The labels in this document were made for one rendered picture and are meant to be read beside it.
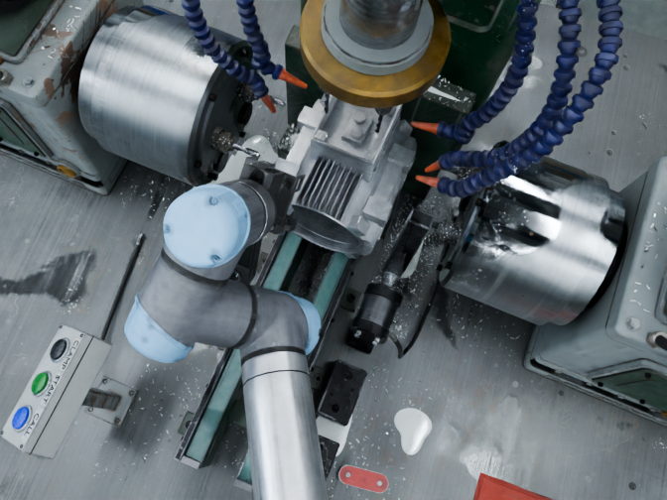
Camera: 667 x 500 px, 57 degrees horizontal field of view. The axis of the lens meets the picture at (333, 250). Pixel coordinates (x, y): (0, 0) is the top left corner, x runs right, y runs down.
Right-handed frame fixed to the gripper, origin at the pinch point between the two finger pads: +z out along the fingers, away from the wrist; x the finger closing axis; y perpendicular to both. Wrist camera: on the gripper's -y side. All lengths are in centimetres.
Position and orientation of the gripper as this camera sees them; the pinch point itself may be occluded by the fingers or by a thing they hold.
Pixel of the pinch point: (278, 207)
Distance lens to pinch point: 91.9
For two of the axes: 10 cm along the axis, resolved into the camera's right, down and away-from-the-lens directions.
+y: 3.5, -9.1, -2.2
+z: 1.4, -1.8, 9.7
